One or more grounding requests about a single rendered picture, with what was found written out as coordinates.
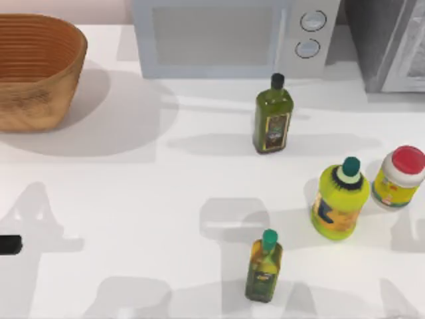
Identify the large yellow-green bottle green cap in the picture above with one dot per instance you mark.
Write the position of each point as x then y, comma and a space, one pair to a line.
337, 206

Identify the dark green bottle black cap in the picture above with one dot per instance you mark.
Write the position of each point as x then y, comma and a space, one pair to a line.
273, 123

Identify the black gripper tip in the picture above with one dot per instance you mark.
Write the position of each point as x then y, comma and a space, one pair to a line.
9, 244

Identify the brown woven basket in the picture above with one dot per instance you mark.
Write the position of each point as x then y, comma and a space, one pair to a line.
30, 99

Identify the white jar red lid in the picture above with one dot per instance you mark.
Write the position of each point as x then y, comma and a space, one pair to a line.
396, 186

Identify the microwave knob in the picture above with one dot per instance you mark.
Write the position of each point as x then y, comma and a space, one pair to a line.
307, 48
313, 19

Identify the pale microwave oven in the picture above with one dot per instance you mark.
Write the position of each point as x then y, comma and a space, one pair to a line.
212, 36

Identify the small green bottle green cap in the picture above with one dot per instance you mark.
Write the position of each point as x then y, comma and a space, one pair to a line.
263, 269

